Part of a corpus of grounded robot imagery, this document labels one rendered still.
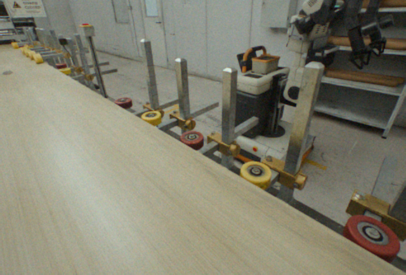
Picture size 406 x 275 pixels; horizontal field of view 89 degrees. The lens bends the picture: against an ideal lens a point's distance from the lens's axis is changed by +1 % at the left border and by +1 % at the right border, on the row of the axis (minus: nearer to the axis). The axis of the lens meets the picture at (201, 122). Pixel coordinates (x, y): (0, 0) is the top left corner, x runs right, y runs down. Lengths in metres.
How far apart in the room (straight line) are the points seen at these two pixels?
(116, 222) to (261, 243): 0.29
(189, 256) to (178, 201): 0.13
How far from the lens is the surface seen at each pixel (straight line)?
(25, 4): 4.74
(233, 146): 0.79
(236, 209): 0.49
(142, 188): 0.56
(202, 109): 1.06
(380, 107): 3.35
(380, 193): 0.74
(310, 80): 0.57
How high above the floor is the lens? 1.28
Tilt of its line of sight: 28 degrees down
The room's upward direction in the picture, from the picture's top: 2 degrees counter-clockwise
